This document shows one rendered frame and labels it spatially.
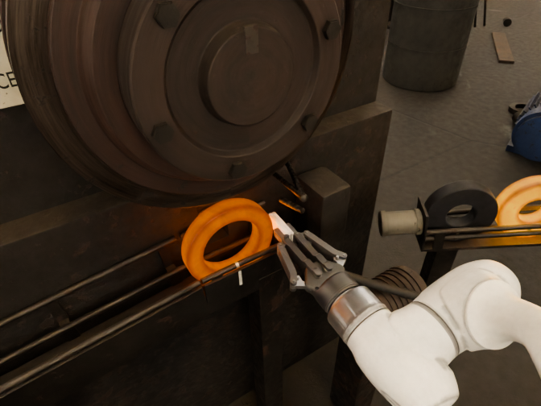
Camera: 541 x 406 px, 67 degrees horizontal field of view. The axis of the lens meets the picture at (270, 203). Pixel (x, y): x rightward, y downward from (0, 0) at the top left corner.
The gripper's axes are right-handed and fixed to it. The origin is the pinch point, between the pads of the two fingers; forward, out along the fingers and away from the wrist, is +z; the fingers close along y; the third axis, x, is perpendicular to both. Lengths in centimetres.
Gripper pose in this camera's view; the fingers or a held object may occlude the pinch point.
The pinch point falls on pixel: (280, 228)
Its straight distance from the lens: 82.7
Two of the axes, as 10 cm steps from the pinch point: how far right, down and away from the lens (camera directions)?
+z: -5.3, -5.9, 6.1
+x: 0.3, -7.3, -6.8
